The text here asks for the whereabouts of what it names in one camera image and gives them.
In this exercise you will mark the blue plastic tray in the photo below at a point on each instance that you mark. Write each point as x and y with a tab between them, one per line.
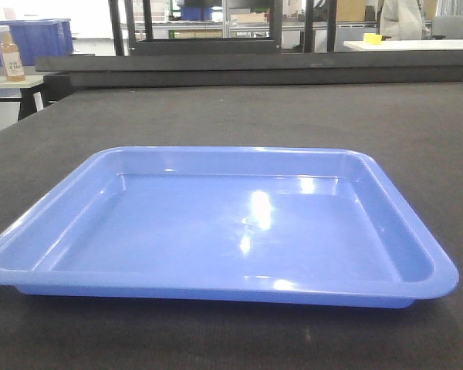
280	225

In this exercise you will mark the yellow tape dispenser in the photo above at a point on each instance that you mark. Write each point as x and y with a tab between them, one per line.
372	38

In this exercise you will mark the person in beige coat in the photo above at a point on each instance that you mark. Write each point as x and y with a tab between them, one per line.
403	20

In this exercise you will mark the blue storage crate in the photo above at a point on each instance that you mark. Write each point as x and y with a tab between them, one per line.
43	37

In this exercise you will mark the small grey side table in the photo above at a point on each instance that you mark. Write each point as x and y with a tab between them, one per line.
28	87

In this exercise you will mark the orange juice bottle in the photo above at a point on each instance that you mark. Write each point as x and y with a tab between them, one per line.
10	56

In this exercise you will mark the white background table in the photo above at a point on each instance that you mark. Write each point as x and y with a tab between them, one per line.
406	45

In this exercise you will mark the grey office chair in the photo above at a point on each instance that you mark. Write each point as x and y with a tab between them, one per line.
447	27

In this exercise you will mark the black metal rack frame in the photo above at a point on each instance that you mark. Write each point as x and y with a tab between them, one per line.
148	46

